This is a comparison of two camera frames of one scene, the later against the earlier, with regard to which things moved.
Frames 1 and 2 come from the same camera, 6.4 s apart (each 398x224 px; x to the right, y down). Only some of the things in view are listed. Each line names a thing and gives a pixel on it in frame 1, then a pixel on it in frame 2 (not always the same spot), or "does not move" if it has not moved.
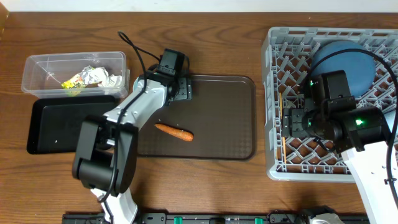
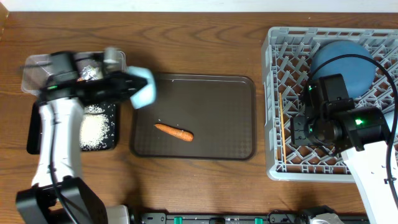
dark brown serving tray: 221,116 does not move
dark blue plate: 359,66 does not move
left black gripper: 186,93 to 123,83
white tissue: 94,75 does not move
